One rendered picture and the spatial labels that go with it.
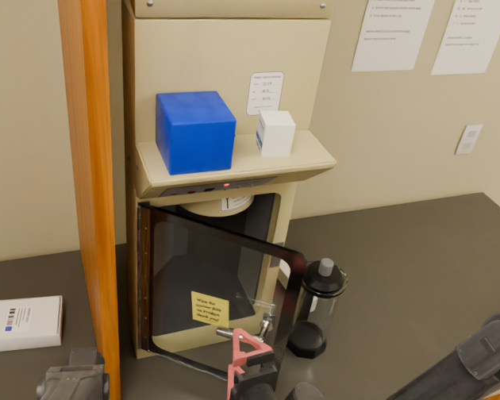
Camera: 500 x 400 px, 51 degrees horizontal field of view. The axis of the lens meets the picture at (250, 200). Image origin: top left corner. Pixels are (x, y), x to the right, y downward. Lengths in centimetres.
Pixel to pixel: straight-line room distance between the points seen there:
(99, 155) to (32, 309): 64
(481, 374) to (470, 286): 106
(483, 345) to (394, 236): 115
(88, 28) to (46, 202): 83
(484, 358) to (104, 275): 60
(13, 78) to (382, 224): 116
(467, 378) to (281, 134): 45
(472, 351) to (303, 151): 45
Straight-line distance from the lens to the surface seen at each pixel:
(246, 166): 85
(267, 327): 101
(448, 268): 171
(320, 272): 117
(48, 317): 133
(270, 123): 86
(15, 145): 138
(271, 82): 91
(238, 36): 86
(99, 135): 77
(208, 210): 105
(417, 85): 170
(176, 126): 77
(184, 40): 84
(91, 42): 72
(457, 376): 67
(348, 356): 136
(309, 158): 90
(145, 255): 102
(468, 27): 172
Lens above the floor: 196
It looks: 36 degrees down
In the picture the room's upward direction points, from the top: 9 degrees clockwise
